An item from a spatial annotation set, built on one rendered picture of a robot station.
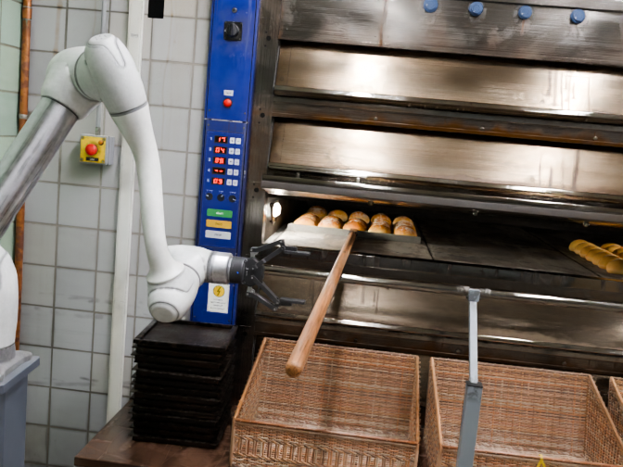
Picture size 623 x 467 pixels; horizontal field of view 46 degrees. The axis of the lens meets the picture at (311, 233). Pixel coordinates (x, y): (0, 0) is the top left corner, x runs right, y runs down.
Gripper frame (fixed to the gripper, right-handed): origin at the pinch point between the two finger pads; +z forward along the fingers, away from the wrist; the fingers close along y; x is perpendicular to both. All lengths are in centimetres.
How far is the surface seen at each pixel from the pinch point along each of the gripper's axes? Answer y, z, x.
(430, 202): -21, 34, -41
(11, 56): -56, -112, -45
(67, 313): 34, -91, -53
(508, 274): 2, 64, -57
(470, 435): 37, 50, 4
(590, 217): -22, 85, -42
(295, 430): 46.5, 1.4, -5.8
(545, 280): 2, 77, -57
